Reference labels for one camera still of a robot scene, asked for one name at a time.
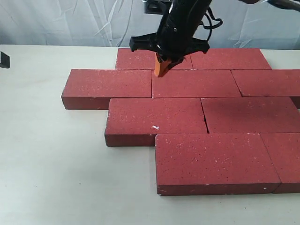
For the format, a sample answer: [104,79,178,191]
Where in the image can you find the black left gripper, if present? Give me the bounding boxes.
[0,51,10,68]

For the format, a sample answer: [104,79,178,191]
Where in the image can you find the red brick with white chip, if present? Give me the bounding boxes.
[105,98,208,147]

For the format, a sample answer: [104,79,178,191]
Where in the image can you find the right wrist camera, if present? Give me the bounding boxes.
[142,0,172,15]

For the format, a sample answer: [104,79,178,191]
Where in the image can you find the white wrinkled backdrop curtain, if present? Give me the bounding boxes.
[0,0,300,50]

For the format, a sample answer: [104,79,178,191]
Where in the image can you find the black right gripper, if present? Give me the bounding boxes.
[129,0,210,77]

